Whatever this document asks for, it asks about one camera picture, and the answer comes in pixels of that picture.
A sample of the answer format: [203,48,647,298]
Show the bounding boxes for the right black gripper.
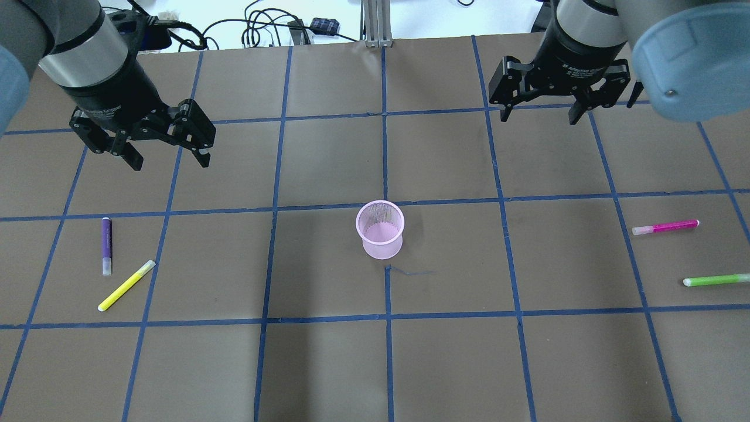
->
[488,23,630,125]

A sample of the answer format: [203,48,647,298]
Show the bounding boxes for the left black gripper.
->
[61,57,217,171]

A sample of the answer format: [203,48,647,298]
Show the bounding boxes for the purple pen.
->
[101,217,113,276]

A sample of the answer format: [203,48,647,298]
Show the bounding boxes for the pink pen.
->
[630,219,701,237]

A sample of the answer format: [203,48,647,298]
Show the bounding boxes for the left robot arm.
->
[1,1,216,171]

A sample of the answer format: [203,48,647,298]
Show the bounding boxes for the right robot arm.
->
[488,1,749,124]

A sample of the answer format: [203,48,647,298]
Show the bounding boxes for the pink mesh cup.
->
[354,200,405,261]

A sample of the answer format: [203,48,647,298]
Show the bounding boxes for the yellow highlighter pen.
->
[97,260,157,312]

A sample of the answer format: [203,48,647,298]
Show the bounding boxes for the black power adapter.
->
[309,17,340,36]

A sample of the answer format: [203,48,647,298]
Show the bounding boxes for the green highlighter pen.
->
[683,273,749,287]

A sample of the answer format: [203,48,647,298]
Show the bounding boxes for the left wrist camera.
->
[107,10,172,52]

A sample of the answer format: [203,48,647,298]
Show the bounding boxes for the black cables on desk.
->
[126,0,358,52]

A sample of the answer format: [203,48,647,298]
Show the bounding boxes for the aluminium frame post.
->
[360,1,393,48]

